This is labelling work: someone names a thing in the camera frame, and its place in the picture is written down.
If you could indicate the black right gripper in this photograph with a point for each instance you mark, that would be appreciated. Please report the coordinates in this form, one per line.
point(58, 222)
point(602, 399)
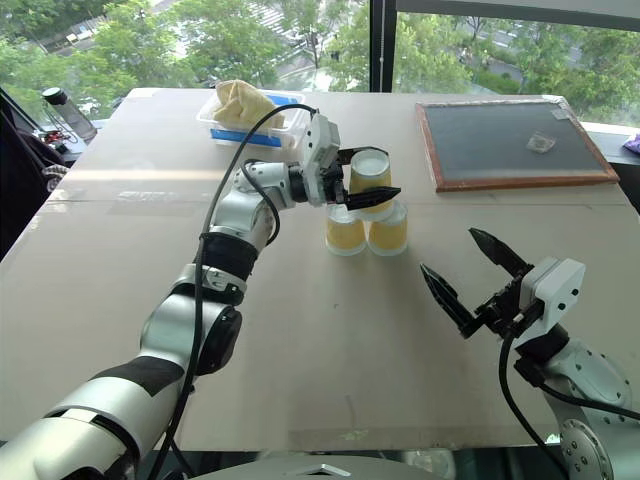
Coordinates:
point(502, 310)

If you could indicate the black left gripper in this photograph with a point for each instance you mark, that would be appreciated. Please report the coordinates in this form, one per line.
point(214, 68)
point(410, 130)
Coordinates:
point(334, 187)

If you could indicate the yellow paper cup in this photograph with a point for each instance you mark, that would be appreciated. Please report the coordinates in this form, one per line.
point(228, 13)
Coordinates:
point(345, 235)
point(371, 175)
point(389, 234)

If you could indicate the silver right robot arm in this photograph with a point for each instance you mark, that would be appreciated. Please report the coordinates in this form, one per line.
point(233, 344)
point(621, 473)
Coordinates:
point(590, 375)

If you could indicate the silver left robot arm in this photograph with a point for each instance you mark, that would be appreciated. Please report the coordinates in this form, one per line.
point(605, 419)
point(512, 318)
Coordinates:
point(234, 206)

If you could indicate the clear plastic box blue label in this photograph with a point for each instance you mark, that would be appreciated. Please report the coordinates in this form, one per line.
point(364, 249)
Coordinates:
point(255, 134)

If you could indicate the wood framed chalkboard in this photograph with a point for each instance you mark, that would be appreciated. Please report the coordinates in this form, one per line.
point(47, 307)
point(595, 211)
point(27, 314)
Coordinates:
point(510, 142)

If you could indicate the beige crumpled cloth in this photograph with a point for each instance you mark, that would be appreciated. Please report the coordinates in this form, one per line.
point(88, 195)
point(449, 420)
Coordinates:
point(242, 104)

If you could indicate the small clear plastic bag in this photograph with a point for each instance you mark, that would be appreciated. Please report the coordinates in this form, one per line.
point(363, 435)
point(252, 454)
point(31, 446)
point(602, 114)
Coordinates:
point(540, 142)

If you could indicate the purple object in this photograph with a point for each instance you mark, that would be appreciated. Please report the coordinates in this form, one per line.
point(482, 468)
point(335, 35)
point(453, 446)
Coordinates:
point(633, 143)

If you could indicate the clear bottle black lid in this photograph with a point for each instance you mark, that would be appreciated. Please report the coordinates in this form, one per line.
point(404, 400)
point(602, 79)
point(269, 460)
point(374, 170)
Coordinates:
point(72, 116)

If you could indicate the small red black gadget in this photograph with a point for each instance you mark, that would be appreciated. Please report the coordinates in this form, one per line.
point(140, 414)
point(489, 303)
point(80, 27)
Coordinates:
point(51, 138)

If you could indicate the black chair back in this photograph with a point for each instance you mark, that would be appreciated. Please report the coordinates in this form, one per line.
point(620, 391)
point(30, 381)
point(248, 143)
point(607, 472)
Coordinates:
point(22, 170)

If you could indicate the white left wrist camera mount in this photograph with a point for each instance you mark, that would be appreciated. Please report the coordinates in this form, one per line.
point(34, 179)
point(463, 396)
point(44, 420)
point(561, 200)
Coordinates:
point(320, 144)

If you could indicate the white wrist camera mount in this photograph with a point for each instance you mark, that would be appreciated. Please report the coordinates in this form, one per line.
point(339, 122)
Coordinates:
point(560, 290)
point(320, 144)

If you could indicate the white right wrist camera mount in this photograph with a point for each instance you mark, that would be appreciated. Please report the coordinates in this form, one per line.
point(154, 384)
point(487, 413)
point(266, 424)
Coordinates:
point(560, 290)

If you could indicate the dark window frame post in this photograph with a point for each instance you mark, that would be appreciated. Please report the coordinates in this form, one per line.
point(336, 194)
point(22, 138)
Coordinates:
point(383, 45)

